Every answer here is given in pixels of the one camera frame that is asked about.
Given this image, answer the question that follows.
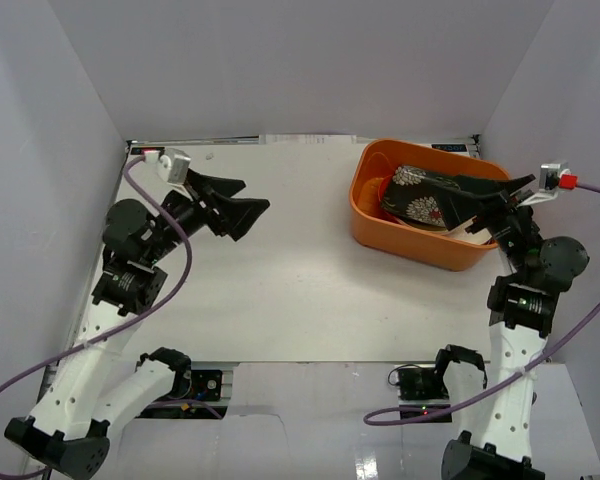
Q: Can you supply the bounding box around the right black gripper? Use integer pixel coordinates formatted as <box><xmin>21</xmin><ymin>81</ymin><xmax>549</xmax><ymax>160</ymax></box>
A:
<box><xmin>430</xmin><ymin>173</ymin><xmax>542</xmax><ymax>278</ymax></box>

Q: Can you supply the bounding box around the cream round plate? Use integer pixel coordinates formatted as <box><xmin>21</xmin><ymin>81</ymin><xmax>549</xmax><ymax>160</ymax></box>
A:
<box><xmin>444</xmin><ymin>221</ymin><xmax>493</xmax><ymax>246</ymax></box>

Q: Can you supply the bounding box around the black floral square plate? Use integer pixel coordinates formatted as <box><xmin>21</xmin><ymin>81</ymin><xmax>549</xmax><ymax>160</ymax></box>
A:
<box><xmin>384</xmin><ymin>165</ymin><xmax>460</xmax><ymax>227</ymax></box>

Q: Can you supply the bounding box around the small orange plate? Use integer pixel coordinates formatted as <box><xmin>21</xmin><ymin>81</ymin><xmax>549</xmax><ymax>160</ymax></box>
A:
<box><xmin>377</xmin><ymin>176</ymin><xmax>395</xmax><ymax>209</ymax></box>

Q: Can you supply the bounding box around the yellow round plate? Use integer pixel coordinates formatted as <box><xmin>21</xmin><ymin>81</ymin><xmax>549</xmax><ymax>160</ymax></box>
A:
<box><xmin>390</xmin><ymin>215</ymin><xmax>450</xmax><ymax>235</ymax></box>

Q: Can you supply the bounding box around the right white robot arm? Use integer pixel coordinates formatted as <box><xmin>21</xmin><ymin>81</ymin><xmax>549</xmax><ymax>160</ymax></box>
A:
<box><xmin>431</xmin><ymin>165</ymin><xmax>589</xmax><ymax>479</ymax></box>

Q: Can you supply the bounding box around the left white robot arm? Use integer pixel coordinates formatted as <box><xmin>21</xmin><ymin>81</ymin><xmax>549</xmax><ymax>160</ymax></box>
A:
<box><xmin>5</xmin><ymin>170</ymin><xmax>270</xmax><ymax>479</ymax></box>

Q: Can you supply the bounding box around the orange plastic bin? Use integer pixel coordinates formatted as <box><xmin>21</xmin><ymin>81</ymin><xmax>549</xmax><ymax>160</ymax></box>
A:
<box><xmin>348</xmin><ymin>139</ymin><xmax>509</xmax><ymax>272</ymax></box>

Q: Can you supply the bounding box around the right black table label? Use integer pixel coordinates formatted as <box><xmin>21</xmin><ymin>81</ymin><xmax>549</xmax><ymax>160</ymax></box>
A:
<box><xmin>431</xmin><ymin>143</ymin><xmax>468</xmax><ymax>153</ymax></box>

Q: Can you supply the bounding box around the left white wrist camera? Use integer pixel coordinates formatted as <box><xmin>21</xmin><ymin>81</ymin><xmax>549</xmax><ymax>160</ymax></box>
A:
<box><xmin>143</xmin><ymin>148</ymin><xmax>191</xmax><ymax>186</ymax></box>

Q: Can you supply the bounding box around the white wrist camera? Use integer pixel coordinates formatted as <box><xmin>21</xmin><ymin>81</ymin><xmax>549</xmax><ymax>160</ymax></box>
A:
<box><xmin>143</xmin><ymin>148</ymin><xmax>191</xmax><ymax>186</ymax></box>
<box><xmin>520</xmin><ymin>162</ymin><xmax>578</xmax><ymax>206</ymax></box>

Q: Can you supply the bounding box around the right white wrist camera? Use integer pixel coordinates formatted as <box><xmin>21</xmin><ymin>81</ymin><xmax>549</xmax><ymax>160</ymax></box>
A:
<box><xmin>520</xmin><ymin>162</ymin><xmax>578</xmax><ymax>206</ymax></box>

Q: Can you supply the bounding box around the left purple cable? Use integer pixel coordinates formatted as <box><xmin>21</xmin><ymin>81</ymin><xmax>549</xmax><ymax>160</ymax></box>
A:
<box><xmin>0</xmin><ymin>154</ymin><xmax>226</xmax><ymax>479</ymax></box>

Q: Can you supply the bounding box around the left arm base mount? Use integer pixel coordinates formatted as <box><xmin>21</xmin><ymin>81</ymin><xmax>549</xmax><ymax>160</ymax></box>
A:
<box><xmin>139</xmin><ymin>369</ymin><xmax>227</xmax><ymax>420</ymax></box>

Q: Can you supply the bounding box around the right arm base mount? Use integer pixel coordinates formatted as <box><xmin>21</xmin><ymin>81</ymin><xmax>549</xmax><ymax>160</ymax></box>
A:
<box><xmin>387</xmin><ymin>364</ymin><xmax>450</xmax><ymax>419</ymax></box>

